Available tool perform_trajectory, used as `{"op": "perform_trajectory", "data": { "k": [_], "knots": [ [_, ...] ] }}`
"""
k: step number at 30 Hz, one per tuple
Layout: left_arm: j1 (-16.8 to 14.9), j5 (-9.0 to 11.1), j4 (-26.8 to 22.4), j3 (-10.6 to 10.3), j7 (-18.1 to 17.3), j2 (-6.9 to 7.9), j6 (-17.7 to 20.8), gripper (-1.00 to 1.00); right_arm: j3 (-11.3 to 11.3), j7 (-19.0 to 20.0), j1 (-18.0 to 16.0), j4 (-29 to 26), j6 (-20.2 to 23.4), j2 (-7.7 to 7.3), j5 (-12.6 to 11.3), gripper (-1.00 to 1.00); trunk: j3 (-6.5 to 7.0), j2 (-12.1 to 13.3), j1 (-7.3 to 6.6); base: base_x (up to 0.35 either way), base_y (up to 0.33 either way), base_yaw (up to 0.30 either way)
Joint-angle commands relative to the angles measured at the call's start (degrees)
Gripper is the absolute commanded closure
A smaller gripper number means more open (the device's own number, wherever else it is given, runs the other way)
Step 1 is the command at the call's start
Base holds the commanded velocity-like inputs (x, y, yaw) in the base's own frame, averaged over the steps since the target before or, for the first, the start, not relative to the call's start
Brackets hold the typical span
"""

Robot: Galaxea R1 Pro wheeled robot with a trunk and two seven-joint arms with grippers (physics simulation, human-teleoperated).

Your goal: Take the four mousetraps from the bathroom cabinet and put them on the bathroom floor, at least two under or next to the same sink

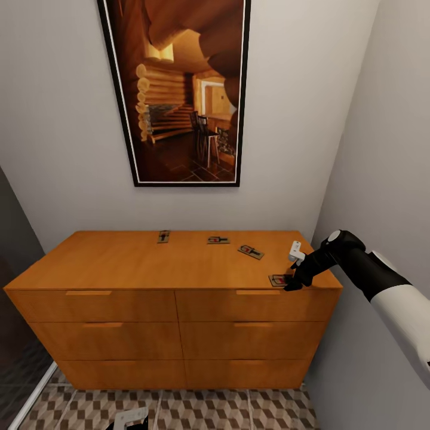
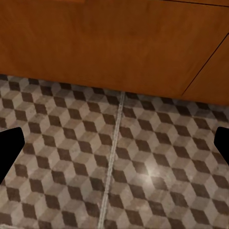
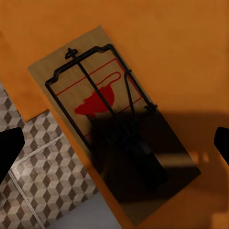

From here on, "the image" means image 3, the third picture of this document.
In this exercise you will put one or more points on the mousetrap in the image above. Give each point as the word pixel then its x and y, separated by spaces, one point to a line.
pixel 115 122

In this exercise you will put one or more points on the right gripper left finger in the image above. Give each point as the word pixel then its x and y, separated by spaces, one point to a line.
pixel 11 143

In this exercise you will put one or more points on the cabinet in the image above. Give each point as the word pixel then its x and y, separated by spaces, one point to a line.
pixel 179 52

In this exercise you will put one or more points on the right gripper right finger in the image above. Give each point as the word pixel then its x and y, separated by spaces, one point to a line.
pixel 221 141

